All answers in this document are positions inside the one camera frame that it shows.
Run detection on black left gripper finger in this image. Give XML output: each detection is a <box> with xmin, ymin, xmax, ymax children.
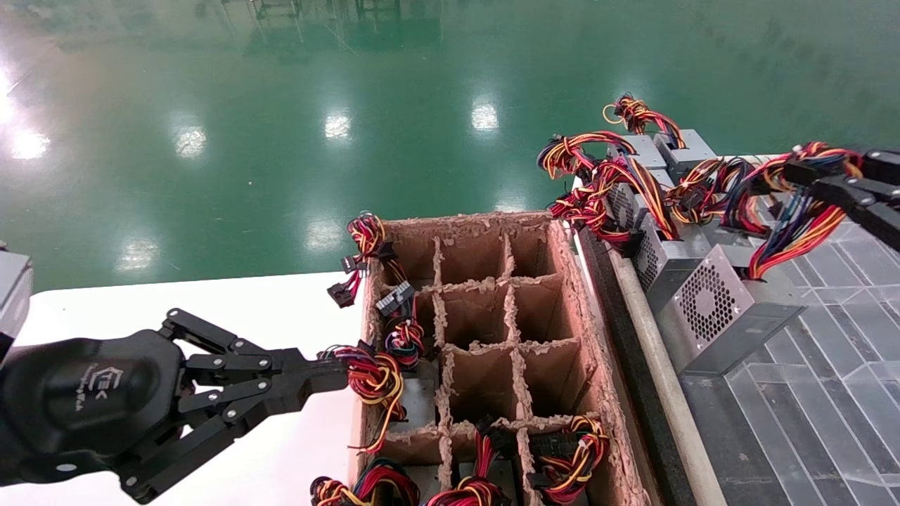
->
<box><xmin>116</xmin><ymin>379</ymin><xmax>349</xmax><ymax>505</ymax></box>
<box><xmin>160</xmin><ymin>308</ymin><xmax>349</xmax><ymax>387</ymax></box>

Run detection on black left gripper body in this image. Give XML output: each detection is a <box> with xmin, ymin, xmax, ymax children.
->
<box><xmin>0</xmin><ymin>329</ymin><xmax>195</xmax><ymax>487</ymax></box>

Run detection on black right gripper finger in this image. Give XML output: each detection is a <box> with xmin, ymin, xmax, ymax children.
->
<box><xmin>809</xmin><ymin>176</ymin><xmax>900</xmax><ymax>252</ymax></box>
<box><xmin>784</xmin><ymin>150</ymin><xmax>900</xmax><ymax>187</ymax></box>

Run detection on grey power supply with wires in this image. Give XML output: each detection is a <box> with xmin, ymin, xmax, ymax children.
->
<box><xmin>657</xmin><ymin>141</ymin><xmax>864</xmax><ymax>378</ymax></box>

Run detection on stacked grey power supply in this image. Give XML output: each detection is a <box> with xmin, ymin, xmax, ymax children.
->
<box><xmin>664</xmin><ymin>156</ymin><xmax>769</xmax><ymax>247</ymax></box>
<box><xmin>603</xmin><ymin>93</ymin><xmax>719</xmax><ymax>185</ymax></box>
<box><xmin>548</xmin><ymin>156</ymin><xmax>714</xmax><ymax>310</ymax></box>
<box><xmin>536</xmin><ymin>131</ymin><xmax>669</xmax><ymax>233</ymax></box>

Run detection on brown cardboard divider box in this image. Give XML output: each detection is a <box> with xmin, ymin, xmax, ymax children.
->
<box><xmin>348</xmin><ymin>211</ymin><xmax>651</xmax><ymax>506</ymax></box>

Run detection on power supply, big wire bundle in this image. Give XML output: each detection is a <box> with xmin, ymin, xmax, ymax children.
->
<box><xmin>318</xmin><ymin>341</ymin><xmax>437</xmax><ymax>456</ymax></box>

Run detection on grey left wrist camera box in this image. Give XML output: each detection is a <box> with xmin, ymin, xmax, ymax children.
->
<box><xmin>0</xmin><ymin>251</ymin><xmax>33</xmax><ymax>359</ymax></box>

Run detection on power supply wires bottom left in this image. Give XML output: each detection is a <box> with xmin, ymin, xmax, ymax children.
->
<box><xmin>309</xmin><ymin>457</ymin><xmax>423</xmax><ymax>506</ymax></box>

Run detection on power supply wires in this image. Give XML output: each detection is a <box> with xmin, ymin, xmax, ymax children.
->
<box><xmin>327</xmin><ymin>211</ymin><xmax>417</xmax><ymax>317</ymax></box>
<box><xmin>309</xmin><ymin>457</ymin><xmax>423</xmax><ymax>506</ymax></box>
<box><xmin>527</xmin><ymin>415</ymin><xmax>611</xmax><ymax>506</ymax></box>

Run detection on power supply, small wire bundle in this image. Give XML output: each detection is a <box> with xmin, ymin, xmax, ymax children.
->
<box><xmin>383</xmin><ymin>318</ymin><xmax>427</xmax><ymax>371</ymax></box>

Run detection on power supply wires upper left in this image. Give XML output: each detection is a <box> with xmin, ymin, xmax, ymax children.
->
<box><xmin>327</xmin><ymin>211</ymin><xmax>417</xmax><ymax>317</ymax></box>

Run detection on power supply with wire bundle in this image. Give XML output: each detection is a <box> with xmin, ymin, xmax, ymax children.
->
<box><xmin>425</xmin><ymin>415</ymin><xmax>514</xmax><ymax>506</ymax></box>

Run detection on beige side rail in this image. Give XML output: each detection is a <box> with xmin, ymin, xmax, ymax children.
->
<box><xmin>608</xmin><ymin>249</ymin><xmax>728</xmax><ymax>506</ymax></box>

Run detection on power supply wires bottom right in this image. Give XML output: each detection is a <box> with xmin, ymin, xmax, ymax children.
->
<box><xmin>527</xmin><ymin>415</ymin><xmax>611</xmax><ymax>506</ymax></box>

